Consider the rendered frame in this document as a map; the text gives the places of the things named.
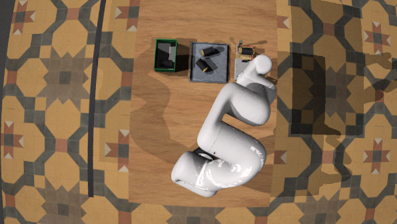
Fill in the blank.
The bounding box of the dark green open box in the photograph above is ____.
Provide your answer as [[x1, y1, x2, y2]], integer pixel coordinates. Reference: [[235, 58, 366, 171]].
[[154, 39, 178, 73]]

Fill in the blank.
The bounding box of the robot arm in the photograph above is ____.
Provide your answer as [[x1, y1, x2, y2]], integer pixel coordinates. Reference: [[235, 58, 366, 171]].
[[171, 55, 277, 197]]

